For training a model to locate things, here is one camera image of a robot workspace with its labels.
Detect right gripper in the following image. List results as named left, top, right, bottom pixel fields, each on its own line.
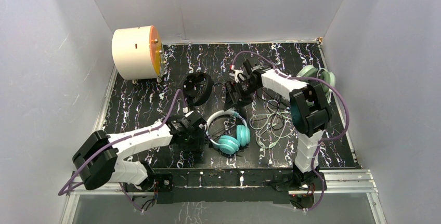
left=223, top=79, right=261, bottom=111

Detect black headphones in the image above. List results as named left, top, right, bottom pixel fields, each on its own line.
left=183, top=72, right=214, bottom=107

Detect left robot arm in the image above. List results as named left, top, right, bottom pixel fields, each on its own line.
left=72, top=111, right=207, bottom=191

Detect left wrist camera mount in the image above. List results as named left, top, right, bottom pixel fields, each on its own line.
left=183, top=107, right=200, bottom=117

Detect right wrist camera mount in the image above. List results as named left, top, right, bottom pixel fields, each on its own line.
left=228, top=65, right=247, bottom=83

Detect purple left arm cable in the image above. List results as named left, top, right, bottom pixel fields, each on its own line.
left=58, top=88, right=189, bottom=196

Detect green headphone cable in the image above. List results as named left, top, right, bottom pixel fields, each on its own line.
left=249, top=88, right=328, bottom=150

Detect green headphones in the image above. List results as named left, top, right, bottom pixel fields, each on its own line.
left=296, top=65, right=336, bottom=103

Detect cream cylindrical drum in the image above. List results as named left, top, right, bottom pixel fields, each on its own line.
left=111, top=25, right=164, bottom=83

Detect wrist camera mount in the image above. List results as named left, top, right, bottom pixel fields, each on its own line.
left=228, top=65, right=247, bottom=83
left=183, top=107, right=200, bottom=117

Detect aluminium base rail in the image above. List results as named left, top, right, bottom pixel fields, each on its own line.
left=61, top=168, right=386, bottom=223

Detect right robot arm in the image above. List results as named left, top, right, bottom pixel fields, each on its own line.
left=224, top=61, right=333, bottom=190

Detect teal cat-ear headphones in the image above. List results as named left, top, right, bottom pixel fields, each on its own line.
left=205, top=109, right=251, bottom=155

